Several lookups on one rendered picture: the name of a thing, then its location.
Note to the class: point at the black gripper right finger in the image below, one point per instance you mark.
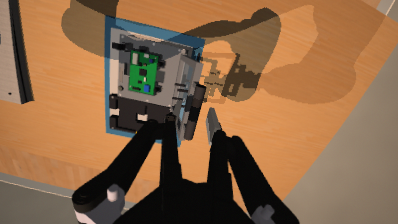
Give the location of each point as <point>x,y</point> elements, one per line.
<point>262,204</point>

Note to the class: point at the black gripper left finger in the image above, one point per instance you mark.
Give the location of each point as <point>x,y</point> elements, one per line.
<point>102,199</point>

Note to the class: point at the green circuit board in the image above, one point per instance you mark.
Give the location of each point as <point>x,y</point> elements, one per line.
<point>143,69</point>

